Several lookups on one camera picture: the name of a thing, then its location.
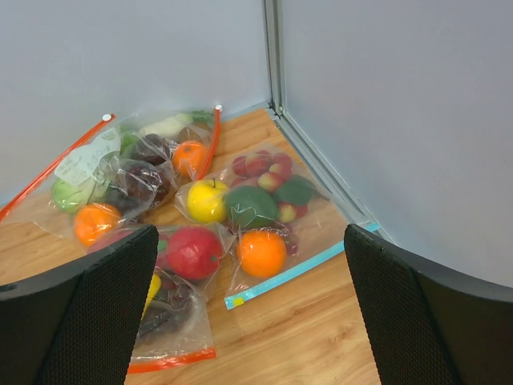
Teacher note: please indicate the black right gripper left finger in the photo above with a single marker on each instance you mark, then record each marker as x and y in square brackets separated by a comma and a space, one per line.
[77, 323]

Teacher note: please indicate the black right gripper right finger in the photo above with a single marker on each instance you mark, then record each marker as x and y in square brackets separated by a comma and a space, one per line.
[427, 323]

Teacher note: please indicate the orange-zip bag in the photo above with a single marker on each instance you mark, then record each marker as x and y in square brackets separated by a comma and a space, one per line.
[110, 177]
[175, 330]
[184, 140]

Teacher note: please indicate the yellow fake pear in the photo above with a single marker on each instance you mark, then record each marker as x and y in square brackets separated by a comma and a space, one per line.
[152, 291]

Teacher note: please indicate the orange fake fruit left bag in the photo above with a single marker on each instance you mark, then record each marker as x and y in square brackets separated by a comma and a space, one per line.
[93, 221]

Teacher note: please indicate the green fake cabbage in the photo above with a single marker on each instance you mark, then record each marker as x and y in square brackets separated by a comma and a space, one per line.
[69, 198]

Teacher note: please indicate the red fake apple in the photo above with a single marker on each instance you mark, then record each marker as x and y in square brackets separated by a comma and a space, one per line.
[194, 252]

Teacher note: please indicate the dark purple fake grapes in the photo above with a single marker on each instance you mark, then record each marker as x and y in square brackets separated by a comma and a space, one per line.
[136, 187]

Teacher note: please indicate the orange fake fruit blue bag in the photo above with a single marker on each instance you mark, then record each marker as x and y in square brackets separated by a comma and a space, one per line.
[261, 253]

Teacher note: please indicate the yellow fake apple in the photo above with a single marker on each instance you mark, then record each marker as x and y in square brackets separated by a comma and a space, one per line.
[205, 201]

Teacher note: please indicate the blue-zip clear bag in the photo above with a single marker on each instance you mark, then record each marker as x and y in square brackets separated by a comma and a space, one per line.
[310, 240]

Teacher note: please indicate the orange fake fruit middle bag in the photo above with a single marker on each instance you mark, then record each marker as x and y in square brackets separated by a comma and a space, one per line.
[188, 158]

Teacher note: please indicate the green fake avocado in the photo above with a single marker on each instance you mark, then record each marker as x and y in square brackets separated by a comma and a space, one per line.
[249, 207]

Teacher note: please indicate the white fake radish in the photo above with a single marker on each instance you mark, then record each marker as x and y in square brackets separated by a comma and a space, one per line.
[167, 128]

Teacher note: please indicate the red lychee cluster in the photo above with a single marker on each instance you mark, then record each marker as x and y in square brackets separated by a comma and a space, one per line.
[274, 173]

